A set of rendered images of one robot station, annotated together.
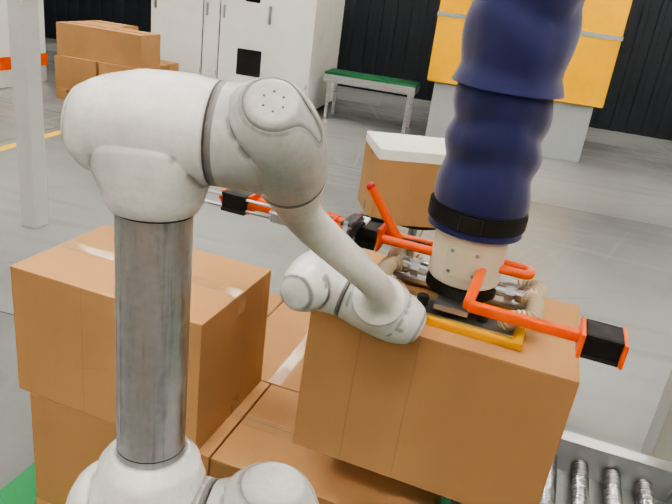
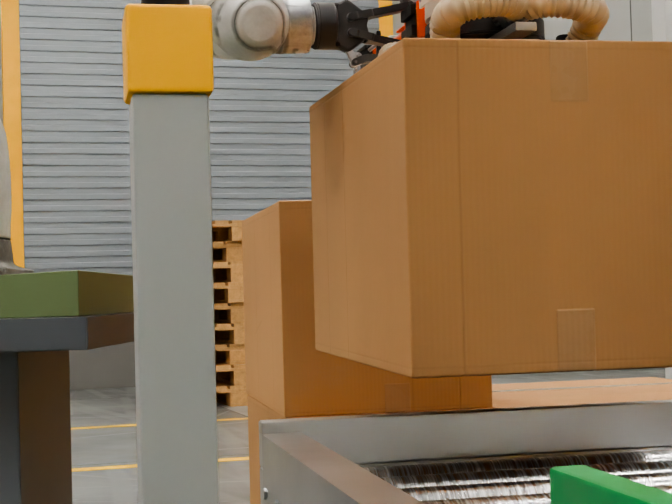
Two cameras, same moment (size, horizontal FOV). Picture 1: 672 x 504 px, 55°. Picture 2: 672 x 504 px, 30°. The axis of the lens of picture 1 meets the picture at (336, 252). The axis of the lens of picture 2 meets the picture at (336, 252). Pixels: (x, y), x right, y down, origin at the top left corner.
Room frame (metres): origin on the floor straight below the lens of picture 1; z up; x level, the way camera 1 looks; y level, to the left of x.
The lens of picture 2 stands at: (0.40, -1.78, 0.77)
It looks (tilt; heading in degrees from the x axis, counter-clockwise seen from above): 2 degrees up; 62
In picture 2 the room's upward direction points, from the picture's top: 2 degrees counter-clockwise
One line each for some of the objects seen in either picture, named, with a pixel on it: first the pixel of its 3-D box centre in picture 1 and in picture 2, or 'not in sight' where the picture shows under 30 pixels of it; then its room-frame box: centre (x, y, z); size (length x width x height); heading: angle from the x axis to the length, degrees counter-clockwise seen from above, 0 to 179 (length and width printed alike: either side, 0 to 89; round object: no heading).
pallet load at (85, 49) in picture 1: (121, 64); not in sight; (8.40, 3.02, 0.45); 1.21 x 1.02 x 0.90; 78
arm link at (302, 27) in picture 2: not in sight; (294, 25); (1.30, 0.01, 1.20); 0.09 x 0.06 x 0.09; 73
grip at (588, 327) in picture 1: (601, 342); not in sight; (1.10, -0.52, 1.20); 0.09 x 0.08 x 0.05; 163
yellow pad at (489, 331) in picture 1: (450, 312); not in sight; (1.35, -0.28, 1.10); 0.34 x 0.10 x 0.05; 73
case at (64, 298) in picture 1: (146, 328); (354, 305); (1.68, 0.53, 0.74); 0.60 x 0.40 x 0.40; 73
